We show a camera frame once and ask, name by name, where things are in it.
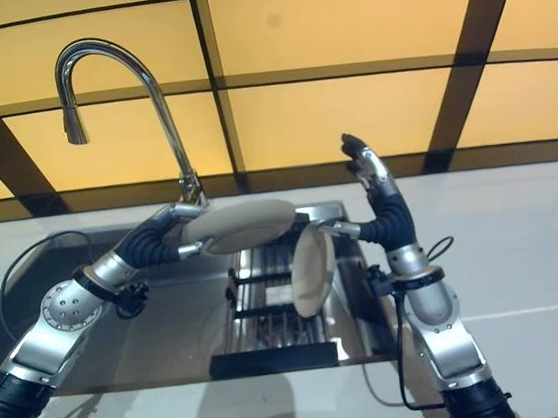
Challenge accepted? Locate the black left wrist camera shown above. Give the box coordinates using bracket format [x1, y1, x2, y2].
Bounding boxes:
[113, 280, 150, 319]

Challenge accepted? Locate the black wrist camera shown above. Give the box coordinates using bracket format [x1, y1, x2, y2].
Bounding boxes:
[366, 263, 399, 300]
[113, 280, 150, 319]

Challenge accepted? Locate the black roll-up dish rack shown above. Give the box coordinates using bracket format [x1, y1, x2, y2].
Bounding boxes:
[207, 233, 355, 383]

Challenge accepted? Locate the white round plate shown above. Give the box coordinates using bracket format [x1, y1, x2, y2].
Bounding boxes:
[288, 225, 339, 320]

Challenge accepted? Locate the stainless steel kitchen sink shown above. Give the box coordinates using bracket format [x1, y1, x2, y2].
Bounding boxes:
[0, 188, 405, 410]

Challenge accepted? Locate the thin black wire loop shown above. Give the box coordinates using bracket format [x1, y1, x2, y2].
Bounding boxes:
[426, 236, 455, 263]

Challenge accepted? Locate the chrome gooseneck kitchen faucet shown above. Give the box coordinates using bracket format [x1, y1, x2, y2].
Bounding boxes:
[49, 37, 218, 208]

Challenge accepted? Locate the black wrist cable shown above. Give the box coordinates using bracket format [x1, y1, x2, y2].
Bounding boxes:
[0, 226, 99, 348]
[389, 288, 449, 413]

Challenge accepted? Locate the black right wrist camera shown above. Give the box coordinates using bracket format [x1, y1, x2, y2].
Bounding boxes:
[366, 263, 399, 300]

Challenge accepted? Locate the robot right five-finger hand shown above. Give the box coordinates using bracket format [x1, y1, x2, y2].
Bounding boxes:
[316, 132, 446, 283]

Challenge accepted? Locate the beige round plate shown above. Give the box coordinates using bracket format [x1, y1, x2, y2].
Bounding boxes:
[180, 194, 298, 259]

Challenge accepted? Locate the robot left five-finger hand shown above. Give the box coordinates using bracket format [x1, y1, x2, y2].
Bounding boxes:
[81, 200, 217, 303]

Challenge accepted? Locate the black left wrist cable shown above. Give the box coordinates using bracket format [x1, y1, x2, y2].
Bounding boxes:
[0, 226, 99, 348]

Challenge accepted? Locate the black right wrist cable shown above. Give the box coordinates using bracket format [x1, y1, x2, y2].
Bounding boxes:
[389, 288, 449, 413]

